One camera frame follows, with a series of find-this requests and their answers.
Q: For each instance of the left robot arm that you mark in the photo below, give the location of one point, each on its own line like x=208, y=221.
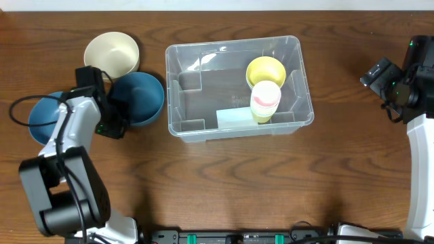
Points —
x=65, y=192

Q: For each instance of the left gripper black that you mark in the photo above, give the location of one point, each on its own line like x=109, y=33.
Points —
x=113, y=123

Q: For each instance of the cream large bowl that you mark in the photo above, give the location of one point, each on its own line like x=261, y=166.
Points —
x=115, y=53

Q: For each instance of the yellow cup front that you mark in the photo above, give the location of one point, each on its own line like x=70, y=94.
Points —
x=261, y=119

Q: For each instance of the yellow small bowl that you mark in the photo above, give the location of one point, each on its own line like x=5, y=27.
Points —
x=265, y=68

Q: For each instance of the pink cup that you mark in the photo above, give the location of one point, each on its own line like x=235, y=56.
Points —
x=266, y=94

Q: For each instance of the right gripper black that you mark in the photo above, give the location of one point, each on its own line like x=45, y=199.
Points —
x=398, y=95

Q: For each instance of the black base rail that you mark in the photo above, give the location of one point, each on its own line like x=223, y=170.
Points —
x=339, y=234

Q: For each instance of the white label in bin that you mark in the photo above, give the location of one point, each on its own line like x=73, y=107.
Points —
x=235, y=118

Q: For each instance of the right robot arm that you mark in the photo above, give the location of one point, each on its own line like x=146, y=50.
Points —
x=407, y=95

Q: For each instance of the dark blue bowl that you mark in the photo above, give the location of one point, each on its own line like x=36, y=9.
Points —
x=45, y=111
x=145, y=95

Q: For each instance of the clear plastic storage bin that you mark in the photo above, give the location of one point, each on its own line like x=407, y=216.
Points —
x=205, y=77

